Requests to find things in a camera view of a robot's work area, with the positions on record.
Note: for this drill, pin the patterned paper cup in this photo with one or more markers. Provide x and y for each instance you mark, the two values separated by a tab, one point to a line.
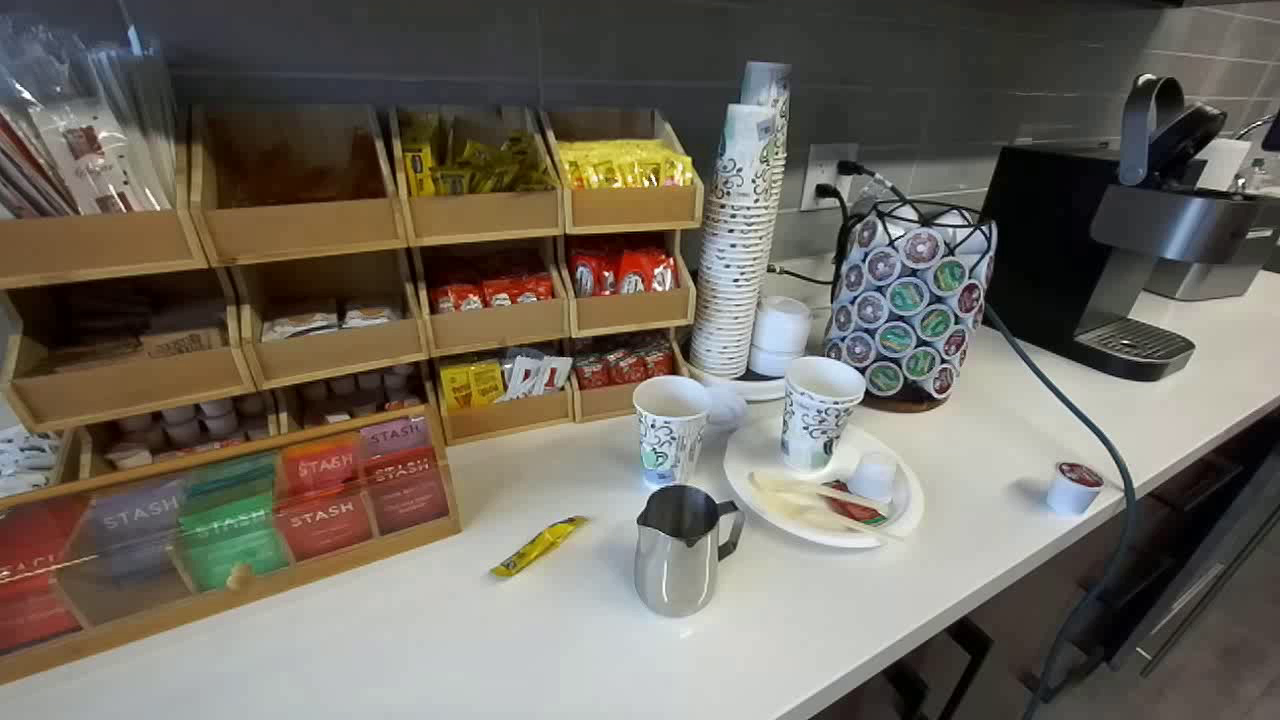
817	410
669	421

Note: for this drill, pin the stack of white lids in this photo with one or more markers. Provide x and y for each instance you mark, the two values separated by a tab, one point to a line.
782	333

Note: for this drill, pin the stainless steel milk pitcher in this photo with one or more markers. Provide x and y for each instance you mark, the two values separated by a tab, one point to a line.
683	543

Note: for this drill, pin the single coffee pod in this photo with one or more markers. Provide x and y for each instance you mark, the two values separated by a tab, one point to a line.
1074	490

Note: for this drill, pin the black Keurig coffee maker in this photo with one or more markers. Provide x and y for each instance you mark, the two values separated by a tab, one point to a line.
1082	234

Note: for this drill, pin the yellow sweetener packet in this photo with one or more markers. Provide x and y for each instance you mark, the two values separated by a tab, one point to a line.
536	546

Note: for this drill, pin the wire coffee pod carousel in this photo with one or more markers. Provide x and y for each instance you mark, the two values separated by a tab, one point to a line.
909	298

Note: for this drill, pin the wooden Stash tea box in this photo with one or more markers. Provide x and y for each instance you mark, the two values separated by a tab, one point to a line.
106	563

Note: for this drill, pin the wall power outlet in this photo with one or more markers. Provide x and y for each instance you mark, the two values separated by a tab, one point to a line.
826	168

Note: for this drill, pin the white creamer cup on plate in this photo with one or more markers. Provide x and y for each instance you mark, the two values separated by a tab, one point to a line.
878	477

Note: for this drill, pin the tall stack of paper cups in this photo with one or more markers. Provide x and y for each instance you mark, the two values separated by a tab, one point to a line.
743	217

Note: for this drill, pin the white oval plate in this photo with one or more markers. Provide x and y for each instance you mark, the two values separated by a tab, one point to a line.
821	505

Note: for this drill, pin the wooden tiered condiment organizer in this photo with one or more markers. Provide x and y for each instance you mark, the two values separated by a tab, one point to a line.
297	255

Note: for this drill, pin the patterned paper cup on counter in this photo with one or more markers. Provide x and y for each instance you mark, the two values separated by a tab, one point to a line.
669	421

